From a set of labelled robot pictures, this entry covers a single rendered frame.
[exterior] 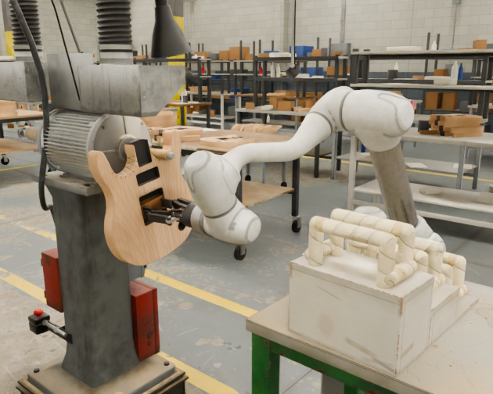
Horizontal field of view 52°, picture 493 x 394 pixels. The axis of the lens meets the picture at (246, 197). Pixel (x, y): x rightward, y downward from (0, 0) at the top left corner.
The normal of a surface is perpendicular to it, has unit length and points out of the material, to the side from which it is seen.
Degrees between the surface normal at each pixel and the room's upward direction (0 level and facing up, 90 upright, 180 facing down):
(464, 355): 0
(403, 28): 90
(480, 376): 0
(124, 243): 88
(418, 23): 90
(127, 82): 90
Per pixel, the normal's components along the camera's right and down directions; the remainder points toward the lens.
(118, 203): 0.77, 0.13
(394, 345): -0.69, 0.18
